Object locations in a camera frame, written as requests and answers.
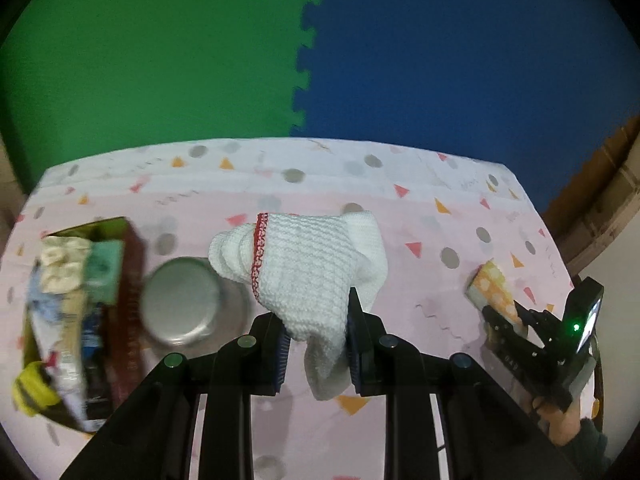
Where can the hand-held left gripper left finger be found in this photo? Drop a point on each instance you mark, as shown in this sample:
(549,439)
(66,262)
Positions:
(281,365)

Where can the green foam mat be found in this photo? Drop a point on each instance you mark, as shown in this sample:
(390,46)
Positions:
(150,60)

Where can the pink patterned tablecloth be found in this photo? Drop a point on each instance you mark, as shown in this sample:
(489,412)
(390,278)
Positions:
(425,285)

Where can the green fluffy scrunchie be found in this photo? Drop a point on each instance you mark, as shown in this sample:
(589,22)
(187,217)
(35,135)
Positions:
(102,270)

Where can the person's right forearm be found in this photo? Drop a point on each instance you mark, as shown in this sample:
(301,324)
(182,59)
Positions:
(592,447)

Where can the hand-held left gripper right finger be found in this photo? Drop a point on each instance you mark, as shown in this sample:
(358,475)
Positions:
(354,355)

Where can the brown cardboard box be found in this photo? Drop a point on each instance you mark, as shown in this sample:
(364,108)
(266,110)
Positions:
(605,200)

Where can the light blue towel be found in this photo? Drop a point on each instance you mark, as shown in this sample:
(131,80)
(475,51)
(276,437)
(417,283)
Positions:
(42,300)

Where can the red white blue packet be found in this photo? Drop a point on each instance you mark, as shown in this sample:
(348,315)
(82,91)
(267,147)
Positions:
(60,360)

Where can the gold and red tin box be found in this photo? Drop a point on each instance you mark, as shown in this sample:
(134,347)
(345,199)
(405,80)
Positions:
(125,340)

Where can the cream socks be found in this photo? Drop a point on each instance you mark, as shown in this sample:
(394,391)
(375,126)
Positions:
(60,265)

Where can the blue foam mat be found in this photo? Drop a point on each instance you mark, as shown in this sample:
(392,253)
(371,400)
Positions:
(475,60)

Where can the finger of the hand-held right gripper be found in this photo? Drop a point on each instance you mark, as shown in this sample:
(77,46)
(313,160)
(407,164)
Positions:
(537,317)
(500,325)

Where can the orange patterned tissue packet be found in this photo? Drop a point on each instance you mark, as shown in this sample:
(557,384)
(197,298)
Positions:
(492,285)

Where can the white knitted sock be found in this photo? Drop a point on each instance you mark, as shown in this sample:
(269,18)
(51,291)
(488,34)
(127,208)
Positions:
(310,280)

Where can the yellow fabric toy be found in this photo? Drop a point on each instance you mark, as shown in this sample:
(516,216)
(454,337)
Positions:
(35,385)

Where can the person's right hand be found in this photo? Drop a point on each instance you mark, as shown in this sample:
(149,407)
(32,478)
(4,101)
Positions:
(560,425)

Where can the stainless steel bowl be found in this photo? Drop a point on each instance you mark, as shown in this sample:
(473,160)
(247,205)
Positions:
(180,300)

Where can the black and blue snack packet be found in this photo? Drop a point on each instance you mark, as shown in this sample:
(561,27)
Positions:
(95,385)

